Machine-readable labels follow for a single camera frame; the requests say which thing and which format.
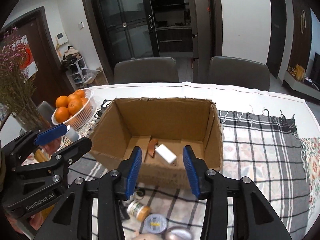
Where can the cardboard box on floor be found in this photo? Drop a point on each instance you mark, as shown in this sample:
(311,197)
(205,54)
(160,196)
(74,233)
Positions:
(100,78)

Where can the wall intercom panel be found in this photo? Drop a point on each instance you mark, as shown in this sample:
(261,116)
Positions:
(61,38)

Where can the yellow box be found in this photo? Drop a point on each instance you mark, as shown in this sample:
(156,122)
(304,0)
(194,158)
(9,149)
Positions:
(300,72)

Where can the white television cabinet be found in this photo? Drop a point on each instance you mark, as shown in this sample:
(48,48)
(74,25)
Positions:
(300,88)

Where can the red white door poster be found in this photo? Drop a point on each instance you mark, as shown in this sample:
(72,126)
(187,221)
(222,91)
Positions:
(31,62)

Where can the small brown object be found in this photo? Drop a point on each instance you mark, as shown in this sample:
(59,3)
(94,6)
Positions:
(152,147)

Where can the silver oval object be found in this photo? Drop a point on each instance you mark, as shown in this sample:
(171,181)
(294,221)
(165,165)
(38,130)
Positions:
(178,233)

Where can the grey chair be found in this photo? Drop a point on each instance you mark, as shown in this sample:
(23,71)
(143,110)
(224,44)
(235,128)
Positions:
(46,110)
(237,71)
(146,70)

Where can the round tin with white lid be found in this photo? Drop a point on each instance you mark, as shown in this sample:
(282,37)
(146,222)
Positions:
(156,223)

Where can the white tablecloth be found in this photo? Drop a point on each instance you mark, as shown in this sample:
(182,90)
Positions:
(225,97)

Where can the white plastic basket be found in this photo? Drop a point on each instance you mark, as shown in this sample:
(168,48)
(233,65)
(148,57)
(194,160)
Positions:
(82,115)

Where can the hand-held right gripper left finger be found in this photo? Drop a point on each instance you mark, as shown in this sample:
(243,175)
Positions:
(133,172)

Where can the dark kitchen cabinet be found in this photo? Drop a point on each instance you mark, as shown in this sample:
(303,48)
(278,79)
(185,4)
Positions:
(172,37)

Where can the white charger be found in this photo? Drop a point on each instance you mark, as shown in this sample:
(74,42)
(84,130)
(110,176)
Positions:
(165,155)

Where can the pink packet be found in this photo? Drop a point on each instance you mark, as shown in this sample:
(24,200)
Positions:
(51,147)

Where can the floral patterned cloth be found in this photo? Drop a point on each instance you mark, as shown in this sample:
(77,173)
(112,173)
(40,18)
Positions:
(312,160)

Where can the white shoe rack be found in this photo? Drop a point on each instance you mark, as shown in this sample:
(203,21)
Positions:
(75,72)

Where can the bundle of clothes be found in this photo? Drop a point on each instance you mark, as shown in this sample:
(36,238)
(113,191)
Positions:
(71,53)

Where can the dark interior door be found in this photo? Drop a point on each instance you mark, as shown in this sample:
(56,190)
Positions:
(276,42)

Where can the dark sliding door panel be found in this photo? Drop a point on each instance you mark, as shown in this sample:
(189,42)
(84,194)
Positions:
(202,30)

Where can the white bottle with yellow cap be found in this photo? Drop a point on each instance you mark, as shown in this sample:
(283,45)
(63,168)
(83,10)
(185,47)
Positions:
(136,208)

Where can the grey checked cloth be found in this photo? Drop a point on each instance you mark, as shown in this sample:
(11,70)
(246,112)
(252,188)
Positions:
(250,160)

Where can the pile of oranges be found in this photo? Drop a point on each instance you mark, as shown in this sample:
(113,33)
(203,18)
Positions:
(62,113)

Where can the wall light switch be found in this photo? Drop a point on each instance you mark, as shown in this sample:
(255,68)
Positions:
(81,25)

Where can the brown entry door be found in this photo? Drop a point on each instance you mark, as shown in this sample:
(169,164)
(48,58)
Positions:
(45,50)

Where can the television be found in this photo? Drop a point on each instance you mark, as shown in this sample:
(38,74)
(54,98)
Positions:
(317,67)

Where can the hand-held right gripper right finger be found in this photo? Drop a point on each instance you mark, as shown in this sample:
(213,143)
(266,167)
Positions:
(191,172)

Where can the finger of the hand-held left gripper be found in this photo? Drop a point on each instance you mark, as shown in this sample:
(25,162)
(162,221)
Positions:
(51,134)
(75,150)

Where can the glass vase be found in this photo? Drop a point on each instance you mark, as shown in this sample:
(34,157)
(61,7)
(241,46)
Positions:
(30,120)

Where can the dark wardrobe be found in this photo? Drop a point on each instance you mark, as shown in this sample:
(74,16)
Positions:
(297,42)

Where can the grey white cup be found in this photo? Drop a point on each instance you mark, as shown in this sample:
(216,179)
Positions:
(73,134)

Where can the brown cardboard box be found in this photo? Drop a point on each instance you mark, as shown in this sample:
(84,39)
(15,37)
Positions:
(165,120)

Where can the dried purple flowers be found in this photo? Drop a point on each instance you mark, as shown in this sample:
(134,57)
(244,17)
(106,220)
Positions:
(15,80)

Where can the glass sliding door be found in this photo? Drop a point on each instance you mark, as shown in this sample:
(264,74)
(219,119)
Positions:
(125,30)

